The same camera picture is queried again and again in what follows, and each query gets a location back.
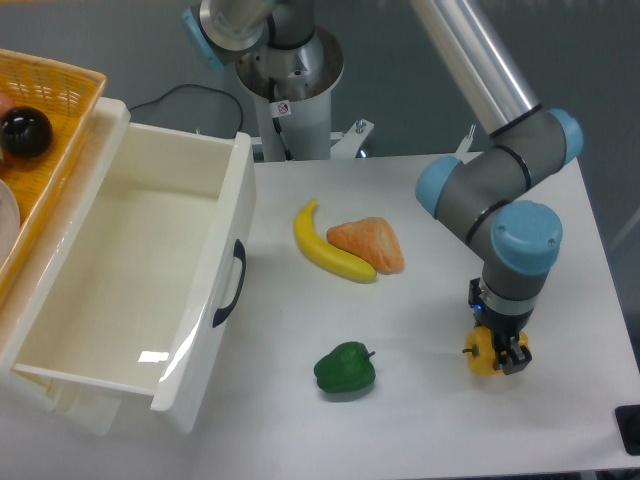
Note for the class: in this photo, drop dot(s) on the black drawer handle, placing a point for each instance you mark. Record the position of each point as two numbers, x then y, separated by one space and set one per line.
235 285

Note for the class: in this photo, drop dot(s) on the green bell pepper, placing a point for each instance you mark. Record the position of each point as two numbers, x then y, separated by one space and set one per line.
346 369

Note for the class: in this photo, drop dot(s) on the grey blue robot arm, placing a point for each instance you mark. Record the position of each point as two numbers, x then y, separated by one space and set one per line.
481 202

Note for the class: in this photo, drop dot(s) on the orange croissant bread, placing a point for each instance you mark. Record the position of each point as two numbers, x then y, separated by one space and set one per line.
373 240

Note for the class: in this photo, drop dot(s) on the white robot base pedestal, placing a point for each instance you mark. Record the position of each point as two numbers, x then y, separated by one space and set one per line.
291 90

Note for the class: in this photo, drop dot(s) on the orange woven basket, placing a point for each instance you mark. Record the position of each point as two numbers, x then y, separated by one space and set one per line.
67 95

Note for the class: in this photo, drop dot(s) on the yellow banana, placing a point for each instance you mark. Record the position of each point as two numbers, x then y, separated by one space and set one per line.
324 255

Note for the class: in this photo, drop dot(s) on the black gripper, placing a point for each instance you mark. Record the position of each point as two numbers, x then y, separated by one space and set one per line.
512 353

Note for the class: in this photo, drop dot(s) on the white plastic drawer box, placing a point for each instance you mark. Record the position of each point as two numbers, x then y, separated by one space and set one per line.
112 309

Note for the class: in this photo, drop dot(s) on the black corner object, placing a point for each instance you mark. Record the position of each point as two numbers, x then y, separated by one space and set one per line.
628 420

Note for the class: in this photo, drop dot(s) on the yellow bell pepper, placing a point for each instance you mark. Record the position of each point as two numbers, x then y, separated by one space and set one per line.
479 352

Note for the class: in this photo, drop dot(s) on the white metal bracket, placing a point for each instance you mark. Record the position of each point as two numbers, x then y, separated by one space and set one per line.
348 144

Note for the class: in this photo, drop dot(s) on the black shiny ball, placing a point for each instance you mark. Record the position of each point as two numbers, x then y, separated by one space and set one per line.
26 132

